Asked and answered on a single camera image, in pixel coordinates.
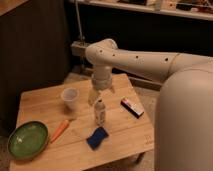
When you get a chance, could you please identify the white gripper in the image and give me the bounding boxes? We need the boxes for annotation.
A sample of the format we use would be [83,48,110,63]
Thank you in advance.
[88,65,115,106]

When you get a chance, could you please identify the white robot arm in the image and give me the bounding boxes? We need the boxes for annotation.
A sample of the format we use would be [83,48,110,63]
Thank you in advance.
[85,39,213,171]

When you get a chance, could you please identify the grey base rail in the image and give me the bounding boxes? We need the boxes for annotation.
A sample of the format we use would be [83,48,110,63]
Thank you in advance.
[70,41,89,57]

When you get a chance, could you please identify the orange carrot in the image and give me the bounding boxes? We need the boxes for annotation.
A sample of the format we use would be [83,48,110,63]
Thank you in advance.
[50,120,69,143]

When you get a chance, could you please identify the metal pole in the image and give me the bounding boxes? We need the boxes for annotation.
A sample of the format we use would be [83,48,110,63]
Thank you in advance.
[74,0,84,43]

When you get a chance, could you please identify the blue sponge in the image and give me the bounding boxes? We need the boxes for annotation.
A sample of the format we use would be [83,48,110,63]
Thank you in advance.
[86,127,109,150]

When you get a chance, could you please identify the black white board eraser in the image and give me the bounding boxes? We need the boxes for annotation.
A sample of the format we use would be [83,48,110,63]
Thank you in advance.
[120,98,145,119]

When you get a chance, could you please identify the green bowl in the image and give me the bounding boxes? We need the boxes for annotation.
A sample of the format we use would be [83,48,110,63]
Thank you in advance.
[7,121,49,160]

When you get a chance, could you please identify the background shelf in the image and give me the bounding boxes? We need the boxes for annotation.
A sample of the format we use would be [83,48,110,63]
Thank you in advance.
[68,0,213,22]

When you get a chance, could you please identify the white ceramic cup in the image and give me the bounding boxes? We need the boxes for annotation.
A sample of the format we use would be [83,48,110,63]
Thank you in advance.
[60,88,79,110]

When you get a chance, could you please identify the wooden table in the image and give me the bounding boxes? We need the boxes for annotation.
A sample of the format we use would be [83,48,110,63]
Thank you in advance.
[10,74,154,171]

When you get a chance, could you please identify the small white bottle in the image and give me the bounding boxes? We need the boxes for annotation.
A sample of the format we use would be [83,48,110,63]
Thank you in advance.
[94,99,106,126]

